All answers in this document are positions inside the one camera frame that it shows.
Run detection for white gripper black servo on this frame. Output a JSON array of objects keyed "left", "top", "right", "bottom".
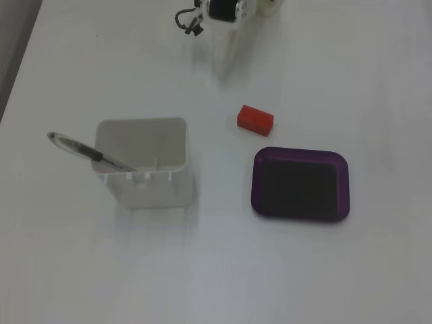
[{"left": 202, "top": 0, "right": 254, "bottom": 82}]

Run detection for red cube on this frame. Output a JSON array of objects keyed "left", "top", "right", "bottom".
[{"left": 235, "top": 104, "right": 275, "bottom": 138}]

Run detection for white pen holder box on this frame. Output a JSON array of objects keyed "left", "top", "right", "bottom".
[{"left": 92, "top": 117, "right": 196, "bottom": 209}]

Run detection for black transparent pen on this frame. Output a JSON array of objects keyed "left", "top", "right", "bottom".
[{"left": 47, "top": 131, "right": 138, "bottom": 173}]

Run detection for purple tray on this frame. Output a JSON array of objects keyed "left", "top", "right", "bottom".
[{"left": 250, "top": 146, "right": 351, "bottom": 223}]

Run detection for black cable with connector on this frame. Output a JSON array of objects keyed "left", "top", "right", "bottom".
[{"left": 174, "top": 5, "right": 206, "bottom": 38}]

